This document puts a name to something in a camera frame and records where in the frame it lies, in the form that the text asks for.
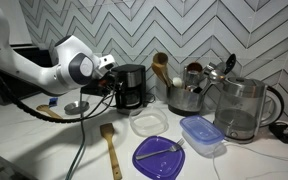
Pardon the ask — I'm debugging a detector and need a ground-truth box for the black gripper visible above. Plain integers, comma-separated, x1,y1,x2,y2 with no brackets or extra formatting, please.
96,71,123,98

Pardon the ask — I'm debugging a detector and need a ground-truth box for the glass coffee pot black handle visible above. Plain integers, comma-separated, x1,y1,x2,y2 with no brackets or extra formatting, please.
121,89,142,109

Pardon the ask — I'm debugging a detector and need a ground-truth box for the black steel coffee maker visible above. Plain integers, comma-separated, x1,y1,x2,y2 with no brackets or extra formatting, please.
111,63,147,116

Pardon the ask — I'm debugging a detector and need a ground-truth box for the wooden turner in holder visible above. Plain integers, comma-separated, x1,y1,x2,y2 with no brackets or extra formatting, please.
150,63,172,88

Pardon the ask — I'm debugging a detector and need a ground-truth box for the clear plastic container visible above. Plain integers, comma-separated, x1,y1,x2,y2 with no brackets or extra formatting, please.
129,107,169,138

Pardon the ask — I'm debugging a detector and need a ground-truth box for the small round metal plate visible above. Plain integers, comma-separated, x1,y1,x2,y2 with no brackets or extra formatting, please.
63,100,91,116

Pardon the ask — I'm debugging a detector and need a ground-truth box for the round wooden spoon in holder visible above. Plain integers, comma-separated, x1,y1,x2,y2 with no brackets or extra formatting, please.
152,52,170,86

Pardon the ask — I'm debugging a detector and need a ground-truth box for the wooden flat spatula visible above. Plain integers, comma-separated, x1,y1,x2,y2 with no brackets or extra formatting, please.
99,122,123,180

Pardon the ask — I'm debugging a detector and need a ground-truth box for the white round utensil head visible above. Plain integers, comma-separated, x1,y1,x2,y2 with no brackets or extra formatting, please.
172,77,184,89

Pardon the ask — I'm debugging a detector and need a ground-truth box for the small blue object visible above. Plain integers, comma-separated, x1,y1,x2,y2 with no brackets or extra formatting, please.
48,96,59,108

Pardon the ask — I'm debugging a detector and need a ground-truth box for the steel utensil holder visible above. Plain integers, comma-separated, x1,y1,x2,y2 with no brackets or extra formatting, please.
166,84,205,117

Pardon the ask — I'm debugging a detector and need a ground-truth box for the metal fork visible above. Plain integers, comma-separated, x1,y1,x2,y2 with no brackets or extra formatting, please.
135,138,186,161

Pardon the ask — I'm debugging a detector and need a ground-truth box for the steel cup with brown rim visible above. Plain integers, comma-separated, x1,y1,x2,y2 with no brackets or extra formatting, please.
183,62,205,92

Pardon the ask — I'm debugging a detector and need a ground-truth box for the purple plastic lid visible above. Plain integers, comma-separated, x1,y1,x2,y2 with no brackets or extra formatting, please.
132,135,186,180

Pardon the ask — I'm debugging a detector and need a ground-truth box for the plastic container with blue lid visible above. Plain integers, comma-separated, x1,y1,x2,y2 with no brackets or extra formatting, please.
179,115,226,158

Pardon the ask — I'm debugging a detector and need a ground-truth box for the black countertop oven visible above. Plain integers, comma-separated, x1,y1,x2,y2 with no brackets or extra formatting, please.
0,43,57,105

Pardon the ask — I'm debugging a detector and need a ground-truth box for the steel ladle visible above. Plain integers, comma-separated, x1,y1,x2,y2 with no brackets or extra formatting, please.
200,68,227,96

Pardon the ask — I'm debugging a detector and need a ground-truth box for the black slotted spoon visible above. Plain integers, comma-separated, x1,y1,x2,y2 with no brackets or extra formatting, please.
223,53,237,76

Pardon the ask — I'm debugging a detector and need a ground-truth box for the glass steel electric kettle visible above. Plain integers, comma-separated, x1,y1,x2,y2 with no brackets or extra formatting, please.
213,76,285,145

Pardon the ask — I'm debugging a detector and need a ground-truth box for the dark green power cable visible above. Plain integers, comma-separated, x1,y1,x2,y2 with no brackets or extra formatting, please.
64,93,89,180

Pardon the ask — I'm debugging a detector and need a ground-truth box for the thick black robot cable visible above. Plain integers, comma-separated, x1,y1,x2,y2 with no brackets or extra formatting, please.
0,59,119,125

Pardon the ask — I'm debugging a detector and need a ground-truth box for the thin white cable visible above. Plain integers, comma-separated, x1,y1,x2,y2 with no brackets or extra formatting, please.
211,123,288,180

